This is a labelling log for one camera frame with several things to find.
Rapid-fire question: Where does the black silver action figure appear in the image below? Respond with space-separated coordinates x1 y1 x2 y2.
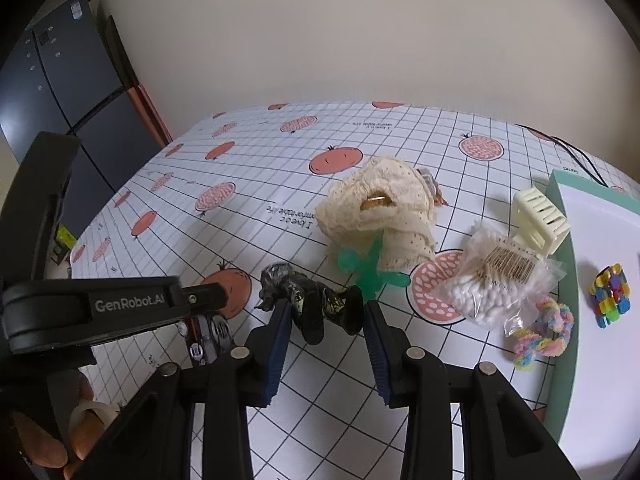
259 262 366 346

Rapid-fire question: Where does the colourful plastic block toy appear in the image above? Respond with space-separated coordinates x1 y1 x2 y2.
589 263 631 328

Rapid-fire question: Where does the cream lace fabric flower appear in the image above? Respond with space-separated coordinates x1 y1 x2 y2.
314 156 446 271

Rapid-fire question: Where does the pomegranate print grid tablecloth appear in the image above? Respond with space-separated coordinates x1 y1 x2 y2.
70 102 639 479

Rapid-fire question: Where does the black toy car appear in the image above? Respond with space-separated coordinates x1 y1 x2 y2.
177 313 235 367

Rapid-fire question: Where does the bag of cotton swabs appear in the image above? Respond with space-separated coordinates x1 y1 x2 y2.
432 223 565 336

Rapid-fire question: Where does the dark grey cabinet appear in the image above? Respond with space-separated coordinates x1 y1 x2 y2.
1 0 160 237

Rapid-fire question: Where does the cream plastic hair clip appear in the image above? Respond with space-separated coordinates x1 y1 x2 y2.
512 188 570 257

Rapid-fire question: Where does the person's left hand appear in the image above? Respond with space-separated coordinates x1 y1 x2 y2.
6 368 119 479

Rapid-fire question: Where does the green plastic star toy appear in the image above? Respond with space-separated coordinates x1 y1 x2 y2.
337 236 411 302

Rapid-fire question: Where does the teal rimmed white tray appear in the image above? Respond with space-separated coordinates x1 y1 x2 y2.
544 170 639 479

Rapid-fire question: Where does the black cable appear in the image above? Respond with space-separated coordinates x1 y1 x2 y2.
514 121 614 189

